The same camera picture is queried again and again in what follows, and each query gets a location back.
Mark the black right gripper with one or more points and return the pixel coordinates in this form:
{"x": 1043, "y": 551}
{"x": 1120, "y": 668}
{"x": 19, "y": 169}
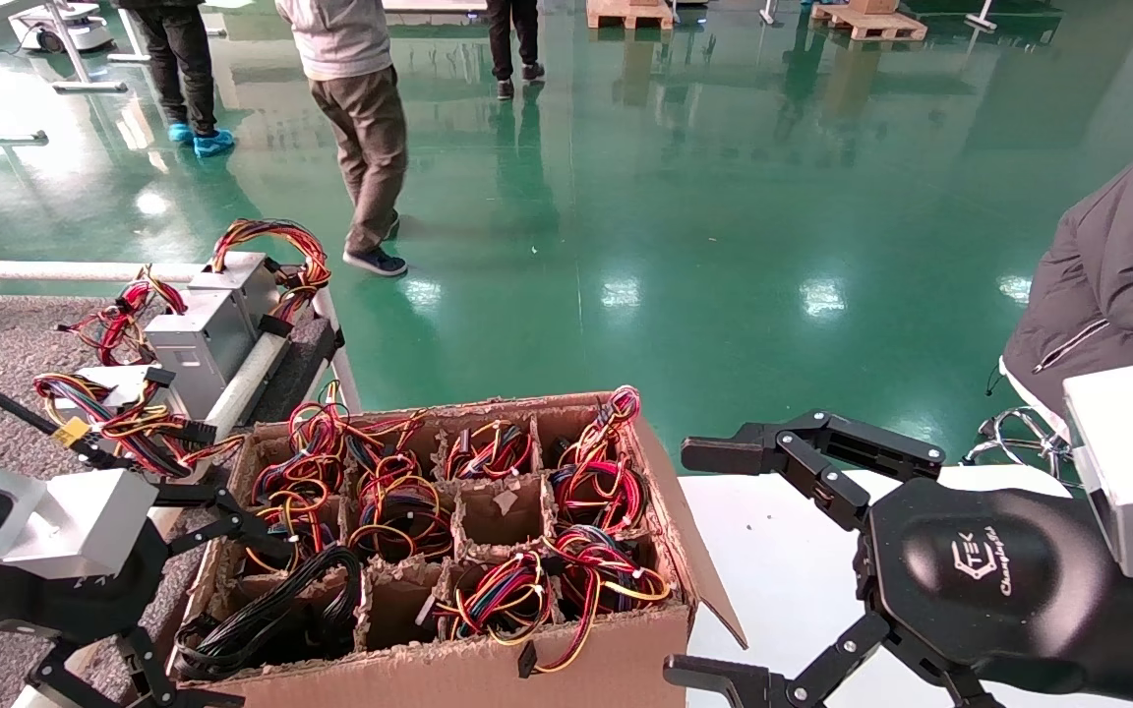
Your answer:
{"x": 999, "y": 590}

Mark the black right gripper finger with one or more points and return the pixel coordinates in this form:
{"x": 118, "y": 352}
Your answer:
{"x": 724, "y": 683}

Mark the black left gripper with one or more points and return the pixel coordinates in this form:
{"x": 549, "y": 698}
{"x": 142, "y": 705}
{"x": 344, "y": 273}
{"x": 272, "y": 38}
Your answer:
{"x": 55, "y": 605}

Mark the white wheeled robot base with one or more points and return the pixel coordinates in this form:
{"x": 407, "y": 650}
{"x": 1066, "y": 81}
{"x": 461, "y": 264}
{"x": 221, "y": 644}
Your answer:
{"x": 65, "y": 25}

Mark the cardboard box with dividers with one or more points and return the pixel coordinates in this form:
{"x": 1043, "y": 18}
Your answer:
{"x": 448, "y": 678}

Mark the chrome stool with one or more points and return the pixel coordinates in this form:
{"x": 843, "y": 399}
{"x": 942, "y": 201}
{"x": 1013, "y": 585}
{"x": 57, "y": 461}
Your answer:
{"x": 1014, "y": 425}

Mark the seated person gray jacket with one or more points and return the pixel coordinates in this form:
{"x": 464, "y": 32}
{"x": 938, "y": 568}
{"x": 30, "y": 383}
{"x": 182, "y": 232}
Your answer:
{"x": 1117, "y": 275}

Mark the wooden pallet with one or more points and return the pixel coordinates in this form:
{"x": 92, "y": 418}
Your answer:
{"x": 871, "y": 24}
{"x": 630, "y": 14}

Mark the person khaki trousers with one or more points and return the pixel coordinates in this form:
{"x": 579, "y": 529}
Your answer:
{"x": 360, "y": 118}

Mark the person black trousers dark shoes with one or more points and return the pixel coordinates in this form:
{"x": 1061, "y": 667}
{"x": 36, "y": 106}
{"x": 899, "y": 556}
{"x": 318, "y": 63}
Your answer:
{"x": 512, "y": 39}

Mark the person blue shoe covers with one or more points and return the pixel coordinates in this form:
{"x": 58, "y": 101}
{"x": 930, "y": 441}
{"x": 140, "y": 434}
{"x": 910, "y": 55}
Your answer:
{"x": 183, "y": 59}

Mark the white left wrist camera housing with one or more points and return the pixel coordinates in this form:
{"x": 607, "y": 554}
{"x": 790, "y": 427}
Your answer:
{"x": 55, "y": 521}

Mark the white tube rail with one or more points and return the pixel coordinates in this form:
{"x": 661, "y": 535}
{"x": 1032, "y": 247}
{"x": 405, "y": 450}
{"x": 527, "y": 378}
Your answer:
{"x": 252, "y": 379}

